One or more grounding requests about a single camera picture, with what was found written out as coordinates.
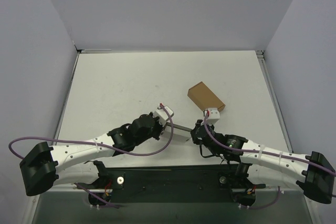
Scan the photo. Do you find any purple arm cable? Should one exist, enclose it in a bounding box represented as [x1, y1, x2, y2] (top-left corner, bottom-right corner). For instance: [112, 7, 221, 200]
[8, 103, 174, 209]
[203, 111, 336, 210]

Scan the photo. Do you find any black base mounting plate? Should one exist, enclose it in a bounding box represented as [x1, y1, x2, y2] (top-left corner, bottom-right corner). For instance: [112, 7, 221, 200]
[77, 161, 266, 205]

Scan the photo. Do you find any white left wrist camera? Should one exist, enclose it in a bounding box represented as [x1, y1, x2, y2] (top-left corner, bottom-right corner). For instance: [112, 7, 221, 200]
[153, 103, 174, 127]

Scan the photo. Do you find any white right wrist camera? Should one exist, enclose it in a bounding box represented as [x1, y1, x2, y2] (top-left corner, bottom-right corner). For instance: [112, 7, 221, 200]
[203, 108, 221, 125]

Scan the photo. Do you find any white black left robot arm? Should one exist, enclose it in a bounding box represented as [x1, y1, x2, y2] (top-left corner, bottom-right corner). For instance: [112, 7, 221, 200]
[19, 113, 171, 196]

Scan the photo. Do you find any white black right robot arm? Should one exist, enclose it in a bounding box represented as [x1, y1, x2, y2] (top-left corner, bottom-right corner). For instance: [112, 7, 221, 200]
[191, 120, 335, 205]

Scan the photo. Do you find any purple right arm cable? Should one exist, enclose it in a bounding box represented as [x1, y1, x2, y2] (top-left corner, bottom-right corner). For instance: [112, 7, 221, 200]
[203, 111, 336, 210]

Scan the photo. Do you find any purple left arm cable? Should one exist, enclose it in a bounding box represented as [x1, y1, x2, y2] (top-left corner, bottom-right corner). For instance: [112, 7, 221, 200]
[8, 103, 174, 209]

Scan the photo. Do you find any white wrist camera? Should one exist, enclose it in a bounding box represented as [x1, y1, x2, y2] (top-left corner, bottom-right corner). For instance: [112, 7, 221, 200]
[153, 103, 174, 127]
[203, 108, 221, 125]

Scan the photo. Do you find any white paper box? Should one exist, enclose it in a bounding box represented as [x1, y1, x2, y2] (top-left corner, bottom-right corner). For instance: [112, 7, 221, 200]
[161, 123, 192, 142]

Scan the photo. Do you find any brown folded cardboard box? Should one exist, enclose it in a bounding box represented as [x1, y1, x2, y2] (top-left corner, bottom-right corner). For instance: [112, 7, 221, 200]
[187, 82, 225, 112]

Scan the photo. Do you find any aluminium table frame rail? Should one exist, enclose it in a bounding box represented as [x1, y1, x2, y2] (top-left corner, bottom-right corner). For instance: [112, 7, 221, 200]
[255, 50, 293, 153]

